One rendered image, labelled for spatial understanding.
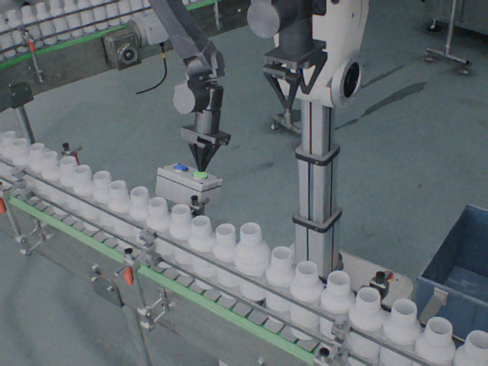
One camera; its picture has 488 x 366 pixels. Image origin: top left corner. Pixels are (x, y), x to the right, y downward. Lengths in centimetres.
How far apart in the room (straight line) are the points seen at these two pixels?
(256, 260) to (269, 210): 195
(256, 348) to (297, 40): 60
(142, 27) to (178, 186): 135
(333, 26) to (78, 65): 146
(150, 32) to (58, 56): 40
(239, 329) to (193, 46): 59
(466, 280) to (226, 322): 72
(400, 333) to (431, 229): 199
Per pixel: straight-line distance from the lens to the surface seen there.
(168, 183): 136
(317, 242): 187
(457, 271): 167
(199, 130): 128
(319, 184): 174
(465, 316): 135
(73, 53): 262
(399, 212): 302
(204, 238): 113
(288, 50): 96
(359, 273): 229
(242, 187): 317
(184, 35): 124
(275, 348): 114
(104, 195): 132
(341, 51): 149
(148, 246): 121
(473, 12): 488
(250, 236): 103
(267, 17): 88
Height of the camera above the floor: 187
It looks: 36 degrees down
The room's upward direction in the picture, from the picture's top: 5 degrees counter-clockwise
